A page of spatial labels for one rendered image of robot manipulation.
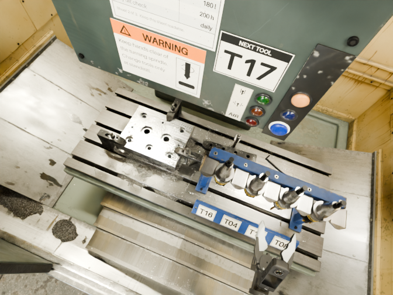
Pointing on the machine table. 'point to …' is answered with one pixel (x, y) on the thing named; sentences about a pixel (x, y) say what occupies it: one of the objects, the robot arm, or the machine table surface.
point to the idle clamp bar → (228, 150)
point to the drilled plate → (166, 131)
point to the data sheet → (175, 18)
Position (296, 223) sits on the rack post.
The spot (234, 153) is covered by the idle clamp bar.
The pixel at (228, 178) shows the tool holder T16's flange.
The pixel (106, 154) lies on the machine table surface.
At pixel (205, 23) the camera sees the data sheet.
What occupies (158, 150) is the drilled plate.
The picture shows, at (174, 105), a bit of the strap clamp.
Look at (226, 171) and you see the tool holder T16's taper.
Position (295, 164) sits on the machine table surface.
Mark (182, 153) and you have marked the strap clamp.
